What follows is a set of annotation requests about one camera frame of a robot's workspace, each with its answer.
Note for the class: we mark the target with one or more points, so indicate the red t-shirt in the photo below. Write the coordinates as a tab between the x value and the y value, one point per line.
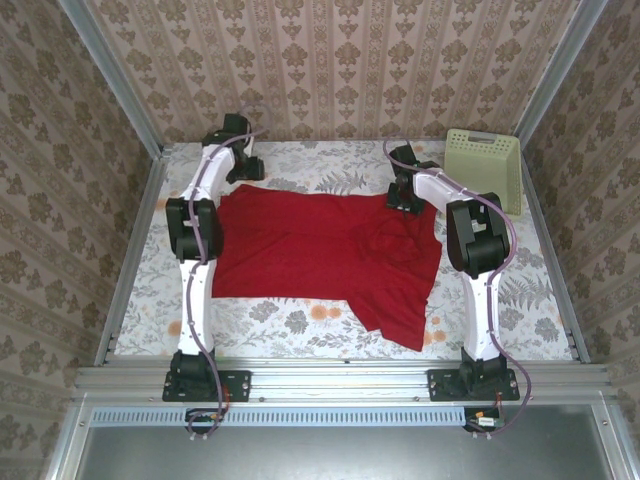
310	250

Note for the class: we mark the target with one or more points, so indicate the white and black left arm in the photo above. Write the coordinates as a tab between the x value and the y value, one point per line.
197	300

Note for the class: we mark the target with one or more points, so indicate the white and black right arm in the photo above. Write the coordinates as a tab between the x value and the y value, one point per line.
480	310

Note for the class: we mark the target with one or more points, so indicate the pale green plastic basket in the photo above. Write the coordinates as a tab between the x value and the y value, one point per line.
482	170

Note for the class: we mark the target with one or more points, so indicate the floral printed tablecloth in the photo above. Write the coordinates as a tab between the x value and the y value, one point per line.
300	325

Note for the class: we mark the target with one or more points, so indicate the small controller circuit board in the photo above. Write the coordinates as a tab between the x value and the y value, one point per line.
482	420
205	417

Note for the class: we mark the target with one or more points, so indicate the grey sheet metal panel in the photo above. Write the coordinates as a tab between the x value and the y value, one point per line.
325	455

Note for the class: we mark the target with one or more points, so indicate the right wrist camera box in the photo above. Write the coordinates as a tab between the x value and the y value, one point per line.
401	156

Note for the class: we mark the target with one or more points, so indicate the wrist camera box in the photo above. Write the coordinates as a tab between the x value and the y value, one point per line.
236	125
401	156

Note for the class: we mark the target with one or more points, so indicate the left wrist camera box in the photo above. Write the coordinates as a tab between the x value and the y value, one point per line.
236	125

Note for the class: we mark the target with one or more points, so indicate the aluminium table side rail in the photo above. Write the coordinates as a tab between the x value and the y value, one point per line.
552	255
132	260

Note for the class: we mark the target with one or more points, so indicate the aluminium frame post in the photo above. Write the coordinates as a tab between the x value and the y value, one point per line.
555	75
119	75

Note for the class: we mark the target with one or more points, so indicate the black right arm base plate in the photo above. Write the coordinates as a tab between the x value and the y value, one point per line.
442	387

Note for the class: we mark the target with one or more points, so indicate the long aluminium base rail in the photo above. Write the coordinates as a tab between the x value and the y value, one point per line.
325	380

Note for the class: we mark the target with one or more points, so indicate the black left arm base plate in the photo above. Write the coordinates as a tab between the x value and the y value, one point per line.
240	385

